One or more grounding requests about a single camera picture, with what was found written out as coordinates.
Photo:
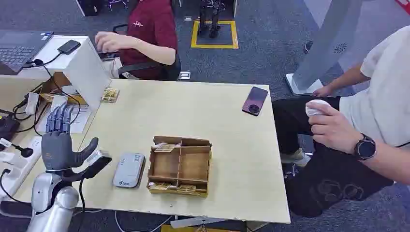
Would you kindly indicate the person's left hand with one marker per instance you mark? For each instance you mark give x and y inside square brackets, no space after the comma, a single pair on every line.
[333,128]

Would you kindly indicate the white desk riser shelf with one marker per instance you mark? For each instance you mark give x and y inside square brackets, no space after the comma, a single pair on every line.
[83,67]

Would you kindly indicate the black office chair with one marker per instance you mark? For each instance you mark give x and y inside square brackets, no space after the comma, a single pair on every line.
[169,69]

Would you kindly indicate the brown cardboard box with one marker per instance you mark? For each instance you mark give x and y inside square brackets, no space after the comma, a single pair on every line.
[56,86]

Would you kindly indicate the black power bank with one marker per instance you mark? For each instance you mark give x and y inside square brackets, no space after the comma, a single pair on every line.
[69,46]

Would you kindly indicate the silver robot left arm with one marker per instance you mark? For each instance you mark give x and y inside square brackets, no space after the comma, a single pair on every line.
[52,205]

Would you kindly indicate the person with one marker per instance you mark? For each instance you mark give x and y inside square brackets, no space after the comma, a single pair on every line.
[150,32]
[378,105]

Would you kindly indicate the dark maroon smartphone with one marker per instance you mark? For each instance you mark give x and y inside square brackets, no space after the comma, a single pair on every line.
[255,100]

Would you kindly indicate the white printed paper sheet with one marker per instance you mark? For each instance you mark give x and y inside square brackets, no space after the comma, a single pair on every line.
[78,118]

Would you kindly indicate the black power adapter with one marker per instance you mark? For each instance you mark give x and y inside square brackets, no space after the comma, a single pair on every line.
[7,128]

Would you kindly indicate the wooden compartment card box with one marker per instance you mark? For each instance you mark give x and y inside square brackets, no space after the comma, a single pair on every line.
[179,166]

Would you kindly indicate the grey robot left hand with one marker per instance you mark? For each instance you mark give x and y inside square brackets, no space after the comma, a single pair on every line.
[57,150]

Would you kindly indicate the grey card reader device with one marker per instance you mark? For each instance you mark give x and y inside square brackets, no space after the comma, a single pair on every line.
[129,170]

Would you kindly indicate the white power strip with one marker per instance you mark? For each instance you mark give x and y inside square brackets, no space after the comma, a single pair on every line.
[19,166]

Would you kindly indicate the black power plug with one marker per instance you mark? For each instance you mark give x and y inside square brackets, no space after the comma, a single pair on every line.
[22,150]

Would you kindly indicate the grey laptop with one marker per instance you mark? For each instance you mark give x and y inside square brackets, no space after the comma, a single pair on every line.
[19,48]

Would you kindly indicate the black robot legs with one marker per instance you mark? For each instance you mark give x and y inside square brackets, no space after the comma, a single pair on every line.
[209,19]

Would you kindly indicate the metal floor socket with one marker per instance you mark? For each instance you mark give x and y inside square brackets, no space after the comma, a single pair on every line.
[184,75]

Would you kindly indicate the black wrist watch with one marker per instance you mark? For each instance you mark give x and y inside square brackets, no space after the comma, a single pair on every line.
[365,148]

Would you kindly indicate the grey metal bracket bar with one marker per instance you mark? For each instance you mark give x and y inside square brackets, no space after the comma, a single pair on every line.
[195,222]

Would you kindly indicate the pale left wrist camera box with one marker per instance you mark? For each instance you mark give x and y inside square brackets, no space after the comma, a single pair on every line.
[97,161]

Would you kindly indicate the white floor stand pillar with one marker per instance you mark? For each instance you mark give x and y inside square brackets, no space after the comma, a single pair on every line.
[323,48]

